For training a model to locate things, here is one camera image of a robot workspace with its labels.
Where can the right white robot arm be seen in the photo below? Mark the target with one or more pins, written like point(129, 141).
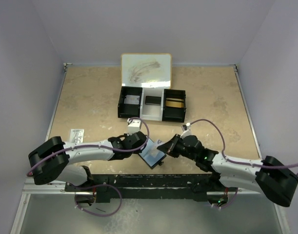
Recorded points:
point(266, 176)

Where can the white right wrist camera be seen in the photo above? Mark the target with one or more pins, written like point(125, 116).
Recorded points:
point(186, 130)

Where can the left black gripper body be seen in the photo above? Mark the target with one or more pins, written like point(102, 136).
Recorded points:
point(130, 152)

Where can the gold card in tray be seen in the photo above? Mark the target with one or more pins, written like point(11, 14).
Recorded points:
point(174, 102)

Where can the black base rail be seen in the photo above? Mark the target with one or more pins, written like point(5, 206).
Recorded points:
point(196, 187)

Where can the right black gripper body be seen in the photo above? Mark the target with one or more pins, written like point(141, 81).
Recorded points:
point(180, 149)

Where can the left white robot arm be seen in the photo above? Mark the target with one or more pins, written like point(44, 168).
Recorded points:
point(56, 159)

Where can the black and white compartment tray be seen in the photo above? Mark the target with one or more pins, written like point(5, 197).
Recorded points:
point(152, 112)

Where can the black leather card holder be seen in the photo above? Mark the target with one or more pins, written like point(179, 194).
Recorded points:
point(149, 160)

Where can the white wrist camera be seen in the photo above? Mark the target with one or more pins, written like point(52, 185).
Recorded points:
point(186, 130)
point(133, 125)

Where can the aluminium table frame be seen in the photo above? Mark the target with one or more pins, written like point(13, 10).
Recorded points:
point(226, 95)

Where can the clear plastic packet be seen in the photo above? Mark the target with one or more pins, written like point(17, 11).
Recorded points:
point(76, 135)

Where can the white board with wooden frame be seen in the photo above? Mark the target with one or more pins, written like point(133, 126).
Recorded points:
point(146, 70)

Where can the white VIP card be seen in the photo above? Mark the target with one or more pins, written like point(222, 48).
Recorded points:
point(155, 152)

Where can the silver card in tray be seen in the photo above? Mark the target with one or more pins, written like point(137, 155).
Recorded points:
point(131, 99)

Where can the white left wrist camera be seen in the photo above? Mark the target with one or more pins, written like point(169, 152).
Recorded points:
point(133, 125)

